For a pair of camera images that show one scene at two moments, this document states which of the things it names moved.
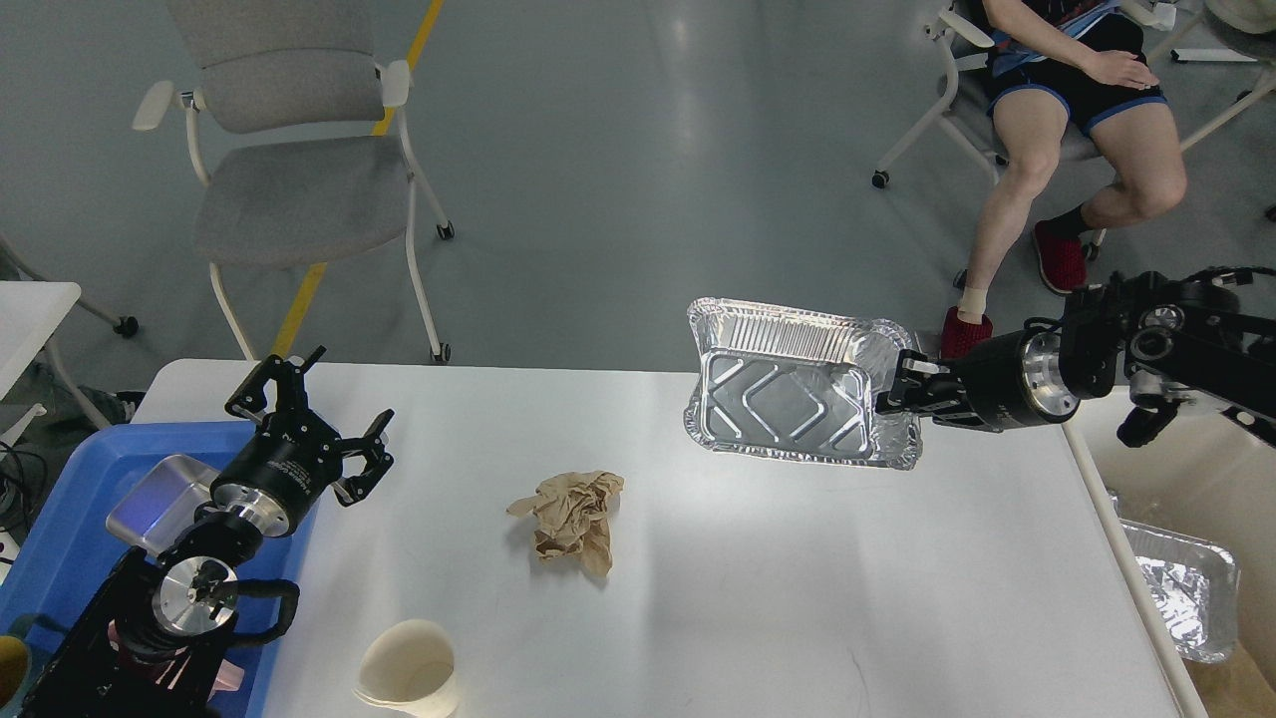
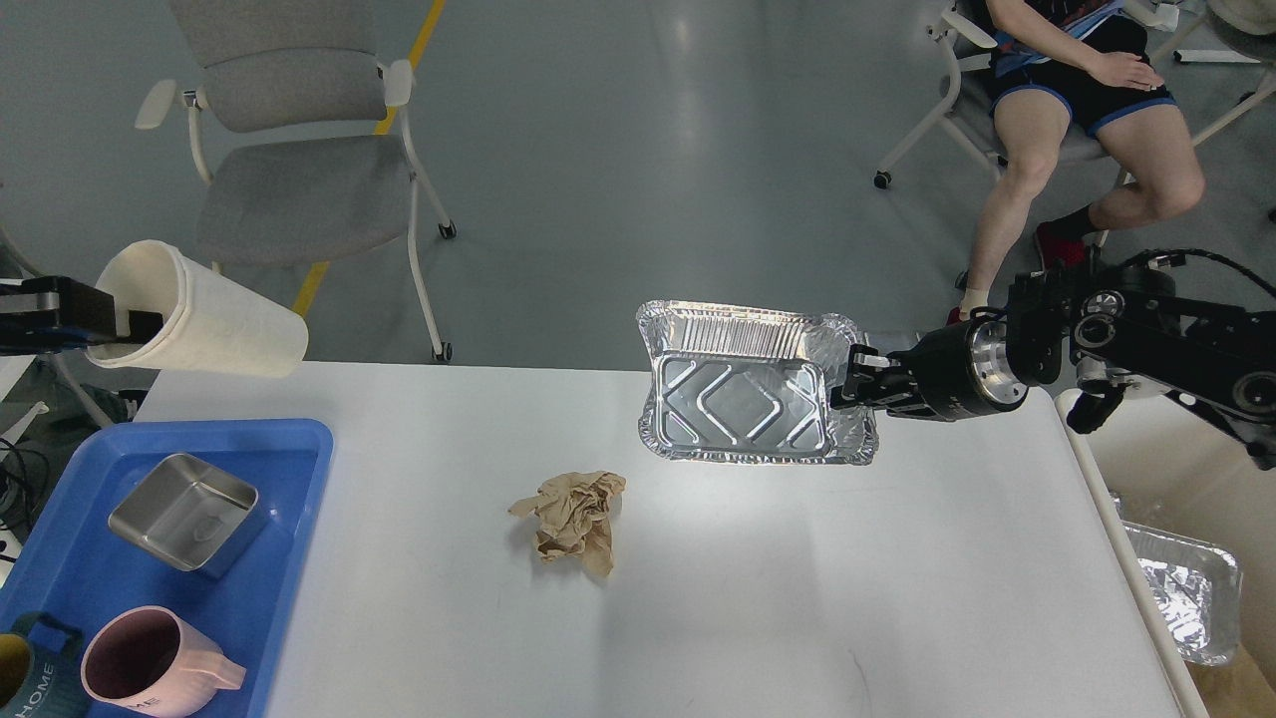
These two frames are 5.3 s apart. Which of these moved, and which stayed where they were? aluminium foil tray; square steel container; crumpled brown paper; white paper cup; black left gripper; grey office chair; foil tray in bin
Moved: black left gripper; aluminium foil tray; white paper cup
Stayed: foil tray in bin; square steel container; crumpled brown paper; grey office chair
